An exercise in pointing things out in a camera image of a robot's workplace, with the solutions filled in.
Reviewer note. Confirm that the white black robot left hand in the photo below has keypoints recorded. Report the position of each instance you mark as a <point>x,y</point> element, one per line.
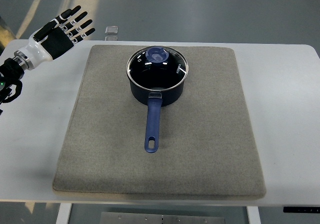
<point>54,39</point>

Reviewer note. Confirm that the glass lid with blue knob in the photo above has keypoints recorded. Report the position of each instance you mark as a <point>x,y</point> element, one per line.
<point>157,68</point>

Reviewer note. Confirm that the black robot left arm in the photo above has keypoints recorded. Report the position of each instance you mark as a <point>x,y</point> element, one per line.
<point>12,71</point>

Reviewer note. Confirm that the dark blue saucepan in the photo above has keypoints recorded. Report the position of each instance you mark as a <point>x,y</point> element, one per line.
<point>154,100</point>

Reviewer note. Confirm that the white table left leg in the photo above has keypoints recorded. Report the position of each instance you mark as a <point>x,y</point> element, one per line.
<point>64,213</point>

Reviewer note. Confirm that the white table leg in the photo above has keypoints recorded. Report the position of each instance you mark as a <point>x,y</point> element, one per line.
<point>64,213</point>
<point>253,215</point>

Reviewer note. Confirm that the grey fabric mat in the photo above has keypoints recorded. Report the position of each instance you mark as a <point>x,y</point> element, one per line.
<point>207,148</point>

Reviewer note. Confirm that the metal floor plate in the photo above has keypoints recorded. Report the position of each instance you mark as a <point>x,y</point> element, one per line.
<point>132,218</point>

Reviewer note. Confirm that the white table right leg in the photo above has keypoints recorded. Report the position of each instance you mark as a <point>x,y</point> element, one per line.
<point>253,215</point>

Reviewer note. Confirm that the black desk control panel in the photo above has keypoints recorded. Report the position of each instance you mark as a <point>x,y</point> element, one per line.
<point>302,210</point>

